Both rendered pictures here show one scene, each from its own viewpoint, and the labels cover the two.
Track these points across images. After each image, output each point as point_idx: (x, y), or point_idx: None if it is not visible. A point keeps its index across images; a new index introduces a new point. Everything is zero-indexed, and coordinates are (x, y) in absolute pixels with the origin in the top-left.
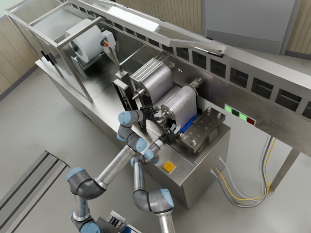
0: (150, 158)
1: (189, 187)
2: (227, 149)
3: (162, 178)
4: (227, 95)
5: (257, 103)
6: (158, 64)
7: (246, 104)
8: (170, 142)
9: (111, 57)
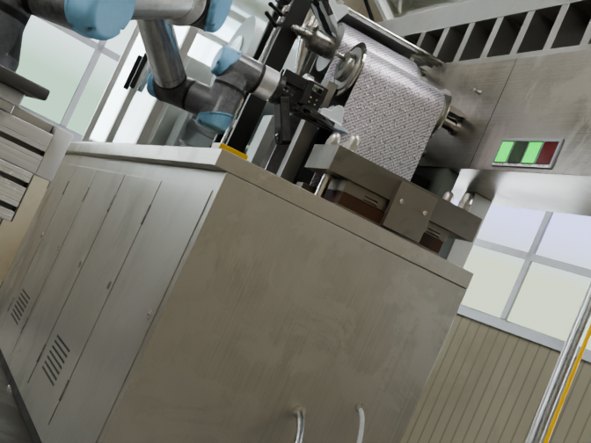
0: (223, 58)
1: (215, 272)
2: (405, 416)
3: (127, 305)
4: (524, 101)
5: (587, 70)
6: (405, 42)
7: (561, 94)
8: (288, 127)
9: (302, 47)
